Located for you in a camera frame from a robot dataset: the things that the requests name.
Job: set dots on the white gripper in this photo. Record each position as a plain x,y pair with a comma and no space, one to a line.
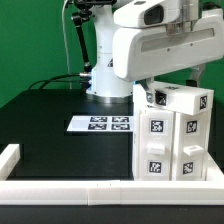
155,37

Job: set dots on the white cabinet top block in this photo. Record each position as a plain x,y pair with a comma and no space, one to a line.
182,99

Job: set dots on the white cabinet door panel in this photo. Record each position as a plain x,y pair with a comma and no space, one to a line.
155,143

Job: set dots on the white cabinet body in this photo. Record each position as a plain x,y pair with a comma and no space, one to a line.
141,104

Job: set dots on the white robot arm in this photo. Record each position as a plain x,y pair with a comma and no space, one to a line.
106,85

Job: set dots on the white marker base plate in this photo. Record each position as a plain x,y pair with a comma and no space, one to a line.
101,124

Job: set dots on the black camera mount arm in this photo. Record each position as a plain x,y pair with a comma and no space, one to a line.
81,16

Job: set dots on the white U-shaped boundary frame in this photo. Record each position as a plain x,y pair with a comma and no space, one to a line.
207,192

